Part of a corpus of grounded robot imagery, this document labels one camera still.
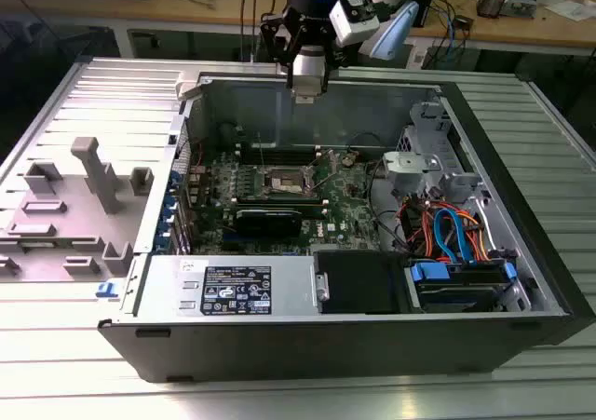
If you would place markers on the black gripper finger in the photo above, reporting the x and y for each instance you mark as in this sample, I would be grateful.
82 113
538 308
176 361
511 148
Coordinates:
274 38
331 52

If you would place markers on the silver square CPU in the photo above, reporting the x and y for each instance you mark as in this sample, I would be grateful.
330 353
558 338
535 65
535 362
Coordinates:
308 85

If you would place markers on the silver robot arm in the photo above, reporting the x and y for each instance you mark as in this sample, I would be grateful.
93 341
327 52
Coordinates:
308 61

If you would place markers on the RAM slot with white clips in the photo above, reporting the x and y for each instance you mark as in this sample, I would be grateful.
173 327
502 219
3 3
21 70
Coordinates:
279 202
279 155
279 146
312 211

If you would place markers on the CPU socket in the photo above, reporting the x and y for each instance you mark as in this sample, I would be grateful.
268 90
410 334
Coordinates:
286 178

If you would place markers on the blue slot latch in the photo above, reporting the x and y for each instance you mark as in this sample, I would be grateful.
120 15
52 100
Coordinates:
175 178
163 243
170 202
166 222

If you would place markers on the pale blue teach pendant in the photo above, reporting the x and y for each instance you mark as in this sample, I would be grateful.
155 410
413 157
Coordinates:
396 26

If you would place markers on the silver metal drive cage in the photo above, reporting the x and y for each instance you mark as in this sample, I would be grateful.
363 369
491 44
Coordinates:
410 164

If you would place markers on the wooden desk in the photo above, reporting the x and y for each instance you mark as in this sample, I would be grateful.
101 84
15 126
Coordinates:
139 5

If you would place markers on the green motherboard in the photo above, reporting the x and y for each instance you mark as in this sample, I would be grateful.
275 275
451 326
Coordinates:
344 215

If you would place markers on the small brown electronic device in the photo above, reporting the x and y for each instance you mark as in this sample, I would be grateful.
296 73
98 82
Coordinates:
490 3

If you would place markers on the black graphics card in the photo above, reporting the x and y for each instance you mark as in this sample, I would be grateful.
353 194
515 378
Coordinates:
265 226

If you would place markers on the white electronic box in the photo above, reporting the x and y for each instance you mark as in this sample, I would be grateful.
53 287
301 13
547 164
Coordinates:
521 3

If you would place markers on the black plastic drive shroud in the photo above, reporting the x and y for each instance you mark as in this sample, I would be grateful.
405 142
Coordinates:
358 282

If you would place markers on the hard disk in blue carrier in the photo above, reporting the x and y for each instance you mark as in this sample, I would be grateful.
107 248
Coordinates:
437 271

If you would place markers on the white paper sheet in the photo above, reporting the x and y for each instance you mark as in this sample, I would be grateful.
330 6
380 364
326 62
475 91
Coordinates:
575 10

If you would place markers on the silver power supply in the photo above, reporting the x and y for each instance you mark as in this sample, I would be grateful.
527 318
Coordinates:
163 275

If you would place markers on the grey parts rack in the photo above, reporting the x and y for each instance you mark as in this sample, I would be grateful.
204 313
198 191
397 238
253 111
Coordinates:
70 234

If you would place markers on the black and silver PC case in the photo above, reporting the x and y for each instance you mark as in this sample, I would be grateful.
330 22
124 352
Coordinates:
279 345

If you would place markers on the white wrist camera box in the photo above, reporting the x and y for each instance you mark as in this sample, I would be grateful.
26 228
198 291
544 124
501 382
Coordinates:
354 19

